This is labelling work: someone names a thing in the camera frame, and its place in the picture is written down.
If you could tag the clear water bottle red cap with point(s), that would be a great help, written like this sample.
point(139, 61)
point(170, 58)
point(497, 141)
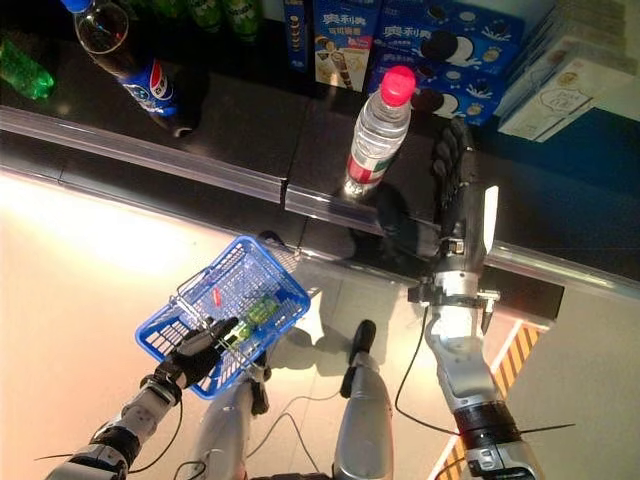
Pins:
point(380, 130)

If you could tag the green soda bottle lying flat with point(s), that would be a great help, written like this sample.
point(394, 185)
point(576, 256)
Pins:
point(260, 310)

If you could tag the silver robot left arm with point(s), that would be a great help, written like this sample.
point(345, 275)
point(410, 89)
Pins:
point(135, 415)

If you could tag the white right wrist plate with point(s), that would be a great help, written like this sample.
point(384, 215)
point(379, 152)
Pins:
point(491, 220)

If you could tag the narrow blue biscuit box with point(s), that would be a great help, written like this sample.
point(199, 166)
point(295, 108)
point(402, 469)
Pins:
point(297, 40)

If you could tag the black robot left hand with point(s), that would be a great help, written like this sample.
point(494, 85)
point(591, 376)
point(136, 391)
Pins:
point(195, 355)

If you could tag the blue white wafer cone box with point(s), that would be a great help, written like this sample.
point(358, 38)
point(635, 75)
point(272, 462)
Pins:
point(340, 55)

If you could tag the cream gift box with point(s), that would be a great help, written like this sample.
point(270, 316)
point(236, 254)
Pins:
point(600, 20)
point(560, 100)

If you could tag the small red tag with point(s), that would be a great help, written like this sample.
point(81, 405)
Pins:
point(216, 296)

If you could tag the Pepsi cola bottle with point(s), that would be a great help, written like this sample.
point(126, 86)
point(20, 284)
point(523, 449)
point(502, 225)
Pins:
point(150, 90)

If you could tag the blue Oreo cookie box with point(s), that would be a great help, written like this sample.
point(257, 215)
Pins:
point(470, 100)
point(450, 30)

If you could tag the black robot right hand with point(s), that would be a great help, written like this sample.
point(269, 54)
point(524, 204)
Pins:
point(457, 190)

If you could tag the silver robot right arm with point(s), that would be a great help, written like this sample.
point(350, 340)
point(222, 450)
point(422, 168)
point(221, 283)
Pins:
point(465, 360)

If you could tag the blue plastic shopping basket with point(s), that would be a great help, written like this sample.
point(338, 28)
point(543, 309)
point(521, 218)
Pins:
point(302, 300)

